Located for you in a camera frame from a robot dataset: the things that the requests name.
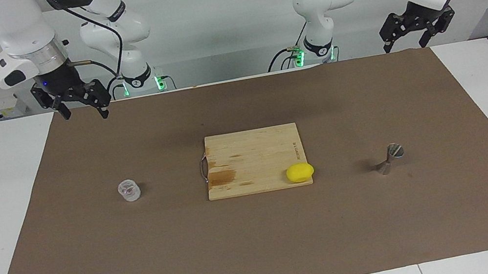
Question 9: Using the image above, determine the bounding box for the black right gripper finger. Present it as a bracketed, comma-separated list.
[83, 77, 116, 122]
[51, 100, 73, 122]

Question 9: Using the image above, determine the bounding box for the yellow lemon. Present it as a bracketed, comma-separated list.
[285, 161, 316, 185]

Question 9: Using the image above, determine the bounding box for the steel double jigger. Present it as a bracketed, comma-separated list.
[373, 142, 408, 177]

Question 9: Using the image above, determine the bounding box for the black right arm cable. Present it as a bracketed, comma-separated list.
[40, 0, 129, 90]

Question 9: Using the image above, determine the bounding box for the black right base cable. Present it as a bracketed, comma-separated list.
[104, 76, 126, 102]

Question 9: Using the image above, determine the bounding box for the small clear glass cup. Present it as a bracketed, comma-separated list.
[116, 178, 142, 204]

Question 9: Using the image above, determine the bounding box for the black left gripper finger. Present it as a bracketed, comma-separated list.
[377, 11, 411, 55]
[414, 8, 461, 49]

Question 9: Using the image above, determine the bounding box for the wooden cutting board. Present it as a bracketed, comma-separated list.
[195, 121, 314, 202]

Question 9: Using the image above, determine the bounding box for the brown paper table mat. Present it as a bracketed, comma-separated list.
[0, 36, 488, 274]

